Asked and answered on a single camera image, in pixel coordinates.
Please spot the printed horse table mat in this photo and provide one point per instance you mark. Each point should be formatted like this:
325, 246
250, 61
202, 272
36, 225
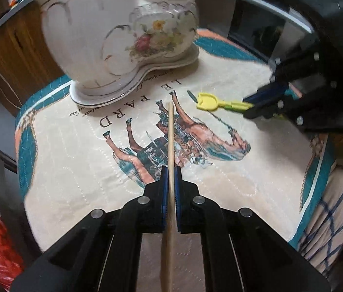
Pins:
68, 173

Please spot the steel appliance with glass door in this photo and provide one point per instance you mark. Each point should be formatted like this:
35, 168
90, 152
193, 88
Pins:
250, 15

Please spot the white floral ceramic utensil holder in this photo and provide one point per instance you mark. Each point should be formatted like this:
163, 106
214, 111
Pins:
92, 36

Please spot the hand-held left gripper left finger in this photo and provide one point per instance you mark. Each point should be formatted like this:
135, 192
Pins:
164, 200

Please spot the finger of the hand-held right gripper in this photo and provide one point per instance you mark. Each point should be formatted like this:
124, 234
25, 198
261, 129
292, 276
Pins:
281, 109
268, 92

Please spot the wooden kitchen cabinet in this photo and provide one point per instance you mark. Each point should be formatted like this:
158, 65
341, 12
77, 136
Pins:
22, 51

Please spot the single wooden chopstick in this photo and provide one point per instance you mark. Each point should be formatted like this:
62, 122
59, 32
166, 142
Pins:
170, 133

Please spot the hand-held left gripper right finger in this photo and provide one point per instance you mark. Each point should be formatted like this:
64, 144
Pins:
177, 200

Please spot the yellow plastic spoon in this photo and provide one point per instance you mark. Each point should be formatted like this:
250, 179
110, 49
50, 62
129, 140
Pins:
206, 102

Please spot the person's plaid clothing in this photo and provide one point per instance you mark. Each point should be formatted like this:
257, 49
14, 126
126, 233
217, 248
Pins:
329, 219

